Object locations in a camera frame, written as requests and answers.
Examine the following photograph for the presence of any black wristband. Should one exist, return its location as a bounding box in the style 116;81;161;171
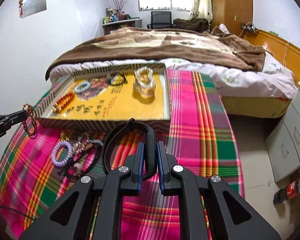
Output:
101;118;157;181

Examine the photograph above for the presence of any dark garnet bead bracelet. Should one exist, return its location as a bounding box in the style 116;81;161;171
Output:
22;103;38;140

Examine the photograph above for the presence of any black cord pink bead necklace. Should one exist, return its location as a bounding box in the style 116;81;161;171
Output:
58;139;105;181

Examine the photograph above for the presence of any purple spiral hair tie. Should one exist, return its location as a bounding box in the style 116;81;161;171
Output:
51;141;73;168

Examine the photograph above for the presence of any plaid colourful cloth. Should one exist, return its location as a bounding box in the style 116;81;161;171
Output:
0;70;244;239

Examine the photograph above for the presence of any striped cardboard tray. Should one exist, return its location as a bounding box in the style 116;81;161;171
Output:
35;63;171;133

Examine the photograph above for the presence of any cola bottle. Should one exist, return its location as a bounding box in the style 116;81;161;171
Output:
273;179;300;205

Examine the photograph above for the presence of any grey drawer cabinet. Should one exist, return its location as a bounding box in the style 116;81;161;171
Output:
265;82;300;183

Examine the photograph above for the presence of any bed with white sheet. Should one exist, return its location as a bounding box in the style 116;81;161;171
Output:
48;23;298;119

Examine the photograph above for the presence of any brown blanket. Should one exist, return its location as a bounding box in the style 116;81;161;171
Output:
45;27;266;79

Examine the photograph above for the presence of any wooden desk shelf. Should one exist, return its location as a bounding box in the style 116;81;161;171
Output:
102;18;143;35

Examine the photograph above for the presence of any black office chair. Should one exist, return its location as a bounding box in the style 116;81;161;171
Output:
147;11;173;29

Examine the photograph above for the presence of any wooden headboard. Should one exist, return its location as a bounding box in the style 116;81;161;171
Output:
244;30;300;86

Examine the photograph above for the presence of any wooden wardrobe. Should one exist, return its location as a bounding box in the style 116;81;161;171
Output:
211;0;253;35

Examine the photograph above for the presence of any red bead bracelet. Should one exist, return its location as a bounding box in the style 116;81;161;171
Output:
52;91;76;114

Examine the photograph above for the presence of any light blue spiral hair tie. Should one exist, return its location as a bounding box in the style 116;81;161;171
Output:
73;80;92;94

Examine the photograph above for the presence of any wall poster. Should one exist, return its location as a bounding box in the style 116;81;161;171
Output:
19;0;47;18

